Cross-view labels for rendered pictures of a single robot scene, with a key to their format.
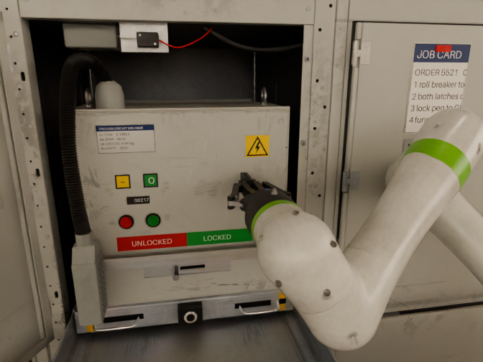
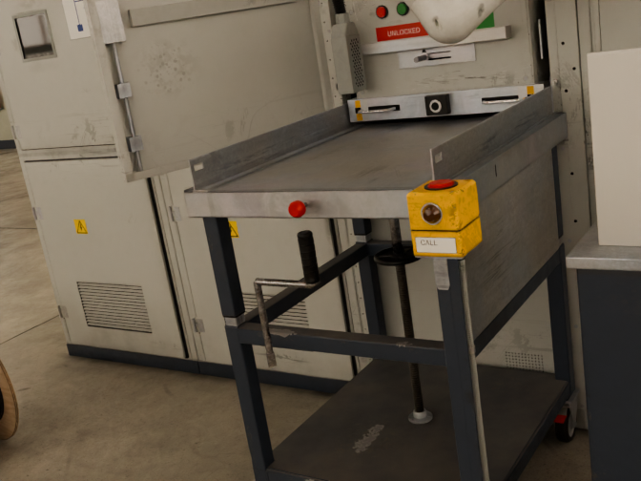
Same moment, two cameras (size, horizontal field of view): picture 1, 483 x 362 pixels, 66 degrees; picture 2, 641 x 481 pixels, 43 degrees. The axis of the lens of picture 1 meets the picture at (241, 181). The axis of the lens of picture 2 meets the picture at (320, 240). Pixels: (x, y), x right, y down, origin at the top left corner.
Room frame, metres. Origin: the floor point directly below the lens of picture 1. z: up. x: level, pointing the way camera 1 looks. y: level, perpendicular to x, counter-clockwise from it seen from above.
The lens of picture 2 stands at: (-0.91, -1.09, 1.18)
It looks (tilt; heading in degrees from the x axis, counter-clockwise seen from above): 16 degrees down; 45
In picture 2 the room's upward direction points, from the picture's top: 9 degrees counter-clockwise
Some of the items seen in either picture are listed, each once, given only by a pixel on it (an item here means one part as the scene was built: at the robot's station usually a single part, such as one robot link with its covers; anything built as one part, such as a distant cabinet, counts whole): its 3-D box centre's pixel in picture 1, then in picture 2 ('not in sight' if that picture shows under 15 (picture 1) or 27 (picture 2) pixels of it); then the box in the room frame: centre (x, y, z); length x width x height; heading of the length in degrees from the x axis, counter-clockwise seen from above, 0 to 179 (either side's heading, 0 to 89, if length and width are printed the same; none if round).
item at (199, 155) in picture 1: (185, 215); (428, 1); (0.82, 0.13, 1.15); 0.48 x 0.01 x 0.48; 100
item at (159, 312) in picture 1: (189, 305); (444, 102); (0.83, 0.13, 0.89); 0.54 x 0.05 x 0.06; 100
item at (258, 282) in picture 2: not in sight; (288, 302); (0.13, 0.07, 0.62); 0.17 x 0.03 x 0.30; 100
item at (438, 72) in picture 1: (437, 89); not in sight; (0.92, -0.47, 1.43); 0.15 x 0.01 x 0.21; 100
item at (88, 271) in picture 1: (90, 279); (348, 57); (0.71, 0.32, 1.04); 0.08 x 0.05 x 0.17; 10
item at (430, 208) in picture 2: not in sight; (429, 215); (0.00, -0.41, 0.87); 0.03 x 0.01 x 0.03; 100
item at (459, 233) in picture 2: not in sight; (444, 218); (0.05, -0.40, 0.85); 0.08 x 0.08 x 0.10; 10
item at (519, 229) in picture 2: not in sight; (405, 310); (0.50, 0.07, 0.46); 0.64 x 0.58 x 0.66; 10
